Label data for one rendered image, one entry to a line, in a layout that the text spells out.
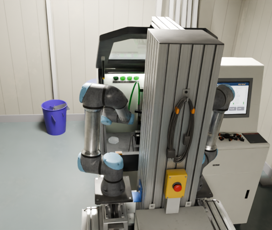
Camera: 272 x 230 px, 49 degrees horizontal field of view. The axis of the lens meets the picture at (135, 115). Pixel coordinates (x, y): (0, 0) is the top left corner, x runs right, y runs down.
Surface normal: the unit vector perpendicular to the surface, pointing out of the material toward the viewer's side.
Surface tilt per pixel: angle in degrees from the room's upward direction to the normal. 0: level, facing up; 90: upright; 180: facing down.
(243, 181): 90
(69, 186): 0
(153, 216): 0
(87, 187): 0
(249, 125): 76
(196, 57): 90
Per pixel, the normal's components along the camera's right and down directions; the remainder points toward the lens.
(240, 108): 0.17, 0.23
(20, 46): 0.14, 0.46
